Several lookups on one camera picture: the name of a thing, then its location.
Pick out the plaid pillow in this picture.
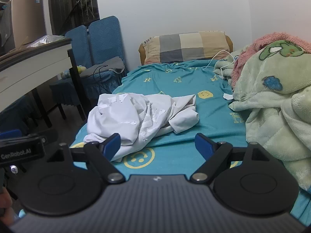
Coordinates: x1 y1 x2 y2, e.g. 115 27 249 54
141 31 230 65

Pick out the cardboard box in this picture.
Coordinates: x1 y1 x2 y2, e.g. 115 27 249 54
11 0 47 48

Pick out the blue covered chair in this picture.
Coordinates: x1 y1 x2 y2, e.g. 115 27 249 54
64 25 92 70
49 16 127 106

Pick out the yellow green plush toy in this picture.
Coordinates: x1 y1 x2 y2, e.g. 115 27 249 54
61 65 87 79

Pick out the grey fabric bag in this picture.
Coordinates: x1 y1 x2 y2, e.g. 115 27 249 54
0 3 15 56

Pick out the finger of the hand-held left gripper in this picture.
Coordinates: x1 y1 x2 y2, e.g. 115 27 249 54
0 129 23 140

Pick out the dark barred window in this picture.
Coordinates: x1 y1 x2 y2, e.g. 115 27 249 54
47 0 100 36

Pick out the white desk with black legs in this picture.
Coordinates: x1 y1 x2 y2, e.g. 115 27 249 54
0 37 88 128

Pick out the grey cloth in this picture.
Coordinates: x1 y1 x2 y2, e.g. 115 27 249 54
79 56 125 78

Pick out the green fleece cartoon blanket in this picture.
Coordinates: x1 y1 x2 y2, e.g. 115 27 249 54
214 40 311 192

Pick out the black cable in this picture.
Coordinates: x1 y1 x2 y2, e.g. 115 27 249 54
92 64 122 95

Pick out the white shirt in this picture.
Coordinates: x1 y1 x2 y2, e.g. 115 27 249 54
83 93 200 163

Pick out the white charging cable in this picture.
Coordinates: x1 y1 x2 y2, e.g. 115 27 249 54
203 50 236 81

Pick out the clear plastic bag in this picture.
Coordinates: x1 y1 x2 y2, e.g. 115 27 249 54
26 35 66 48

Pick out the person's left hand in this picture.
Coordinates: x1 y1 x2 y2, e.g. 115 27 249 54
0 187 13 215

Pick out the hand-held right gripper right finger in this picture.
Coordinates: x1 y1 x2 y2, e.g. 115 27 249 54
190 133 270 184

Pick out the bed with teal printed sheet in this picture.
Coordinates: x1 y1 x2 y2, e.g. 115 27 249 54
69 59 311 226

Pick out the pink fleece blanket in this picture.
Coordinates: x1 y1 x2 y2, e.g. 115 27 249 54
231 31 311 88

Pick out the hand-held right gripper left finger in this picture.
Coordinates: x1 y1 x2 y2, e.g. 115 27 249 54
47 133 126 184

